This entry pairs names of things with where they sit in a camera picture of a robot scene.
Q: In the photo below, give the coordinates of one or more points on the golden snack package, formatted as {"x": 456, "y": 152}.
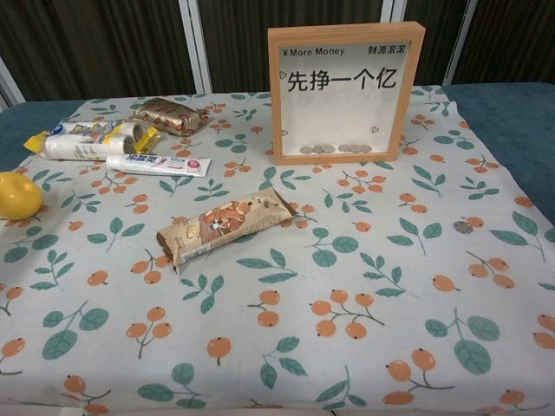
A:
{"x": 169, "y": 116}

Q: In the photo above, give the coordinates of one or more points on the floral orange fruit tablecloth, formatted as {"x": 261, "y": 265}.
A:
{"x": 277, "y": 329}

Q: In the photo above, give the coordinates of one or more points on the teal table cover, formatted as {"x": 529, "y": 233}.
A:
{"x": 507, "y": 108}

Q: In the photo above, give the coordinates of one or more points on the wooden framed coin bank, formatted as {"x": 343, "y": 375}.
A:
{"x": 342, "y": 108}

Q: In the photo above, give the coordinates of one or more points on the brown nut snack bar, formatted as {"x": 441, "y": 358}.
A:
{"x": 221, "y": 229}

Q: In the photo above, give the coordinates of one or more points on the white partition frame post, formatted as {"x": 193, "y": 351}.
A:
{"x": 196, "y": 43}
{"x": 461, "y": 41}
{"x": 8, "y": 82}

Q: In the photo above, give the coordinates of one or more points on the white garbage bag rolls pack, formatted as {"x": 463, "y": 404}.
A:
{"x": 86, "y": 145}

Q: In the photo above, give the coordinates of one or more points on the yellow lemon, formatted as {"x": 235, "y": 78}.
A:
{"x": 17, "y": 196}

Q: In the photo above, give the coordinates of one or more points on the white toothpaste tube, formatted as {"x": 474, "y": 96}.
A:
{"x": 156, "y": 164}

